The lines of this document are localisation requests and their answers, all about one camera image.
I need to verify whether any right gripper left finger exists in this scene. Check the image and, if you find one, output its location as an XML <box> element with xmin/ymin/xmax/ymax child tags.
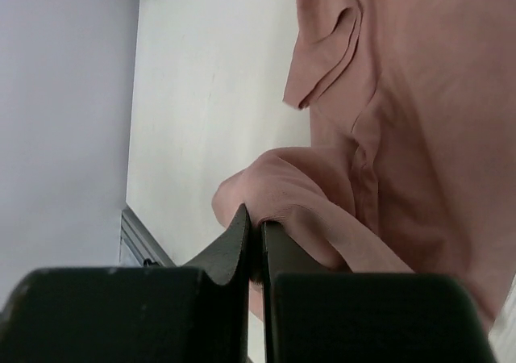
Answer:
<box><xmin>186</xmin><ymin>205</ymin><xmax>250</xmax><ymax>362</ymax></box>

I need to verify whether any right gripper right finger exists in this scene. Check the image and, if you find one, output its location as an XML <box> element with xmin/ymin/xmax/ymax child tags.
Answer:
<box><xmin>261</xmin><ymin>223</ymin><xmax>335</xmax><ymax>362</ymax></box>

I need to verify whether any pink t shirt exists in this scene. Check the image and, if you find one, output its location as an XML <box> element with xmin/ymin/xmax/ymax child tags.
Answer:
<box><xmin>212</xmin><ymin>0</ymin><xmax>515</xmax><ymax>328</ymax></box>

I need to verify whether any aluminium rail frame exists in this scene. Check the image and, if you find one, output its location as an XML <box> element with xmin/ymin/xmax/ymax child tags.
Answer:
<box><xmin>119</xmin><ymin>207</ymin><xmax>176</xmax><ymax>267</ymax></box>

